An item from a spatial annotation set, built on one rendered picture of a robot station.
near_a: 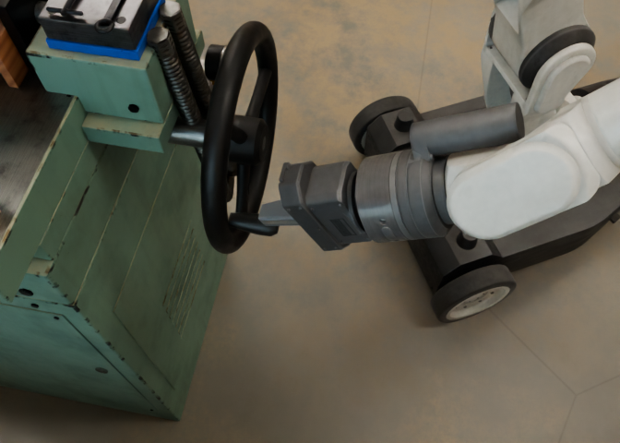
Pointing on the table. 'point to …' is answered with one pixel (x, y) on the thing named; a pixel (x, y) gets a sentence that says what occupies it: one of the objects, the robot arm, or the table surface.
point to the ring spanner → (113, 7)
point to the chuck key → (70, 1)
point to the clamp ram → (24, 9)
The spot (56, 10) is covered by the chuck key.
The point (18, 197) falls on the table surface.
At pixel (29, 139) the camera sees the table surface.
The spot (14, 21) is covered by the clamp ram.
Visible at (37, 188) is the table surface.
